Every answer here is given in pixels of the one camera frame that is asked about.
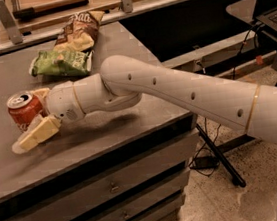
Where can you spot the middle grey drawer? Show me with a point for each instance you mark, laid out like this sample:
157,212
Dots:
142,197

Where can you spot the black metal table leg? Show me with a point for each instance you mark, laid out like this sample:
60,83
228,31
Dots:
219,152

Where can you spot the brown yellow chip bag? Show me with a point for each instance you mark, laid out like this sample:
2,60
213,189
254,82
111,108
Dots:
80,32

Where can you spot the black power adapter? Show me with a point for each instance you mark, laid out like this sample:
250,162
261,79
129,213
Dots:
205,163

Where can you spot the top grey drawer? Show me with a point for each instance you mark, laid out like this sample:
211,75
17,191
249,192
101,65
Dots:
101,188

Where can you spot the grey drawer cabinet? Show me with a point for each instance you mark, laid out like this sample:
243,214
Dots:
81,150

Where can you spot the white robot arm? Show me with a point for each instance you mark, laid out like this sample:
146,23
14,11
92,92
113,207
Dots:
121,81

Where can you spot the red Coca-Cola can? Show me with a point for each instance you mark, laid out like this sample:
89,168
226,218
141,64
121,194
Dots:
23,107

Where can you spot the green chip bag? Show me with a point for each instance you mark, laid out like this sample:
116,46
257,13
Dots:
64,63

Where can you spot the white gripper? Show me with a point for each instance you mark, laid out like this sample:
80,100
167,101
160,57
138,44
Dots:
62,102

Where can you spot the metal railing frame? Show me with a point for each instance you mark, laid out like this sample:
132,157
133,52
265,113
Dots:
106,9

